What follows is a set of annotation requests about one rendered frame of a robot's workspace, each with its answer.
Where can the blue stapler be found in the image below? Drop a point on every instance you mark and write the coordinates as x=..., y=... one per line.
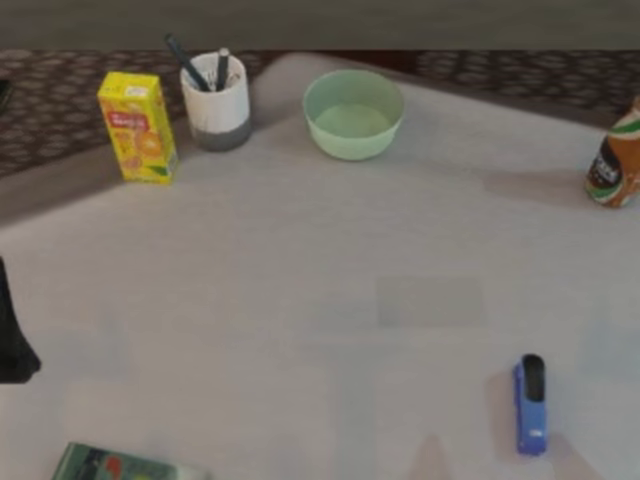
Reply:
x=531, y=415

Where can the light green bowl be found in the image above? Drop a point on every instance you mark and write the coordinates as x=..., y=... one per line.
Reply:
x=353, y=116

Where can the white and grey pen cup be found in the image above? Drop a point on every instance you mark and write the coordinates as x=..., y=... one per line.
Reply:
x=216, y=111

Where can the dark pen with silver tip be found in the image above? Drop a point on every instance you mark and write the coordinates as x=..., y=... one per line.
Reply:
x=221, y=67

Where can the yellow juice carton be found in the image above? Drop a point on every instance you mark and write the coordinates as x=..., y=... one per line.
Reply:
x=137, y=129

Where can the dark teal pen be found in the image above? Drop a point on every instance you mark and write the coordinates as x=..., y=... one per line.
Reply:
x=186, y=63

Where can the brown drink bottle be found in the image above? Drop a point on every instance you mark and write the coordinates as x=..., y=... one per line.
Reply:
x=616, y=165

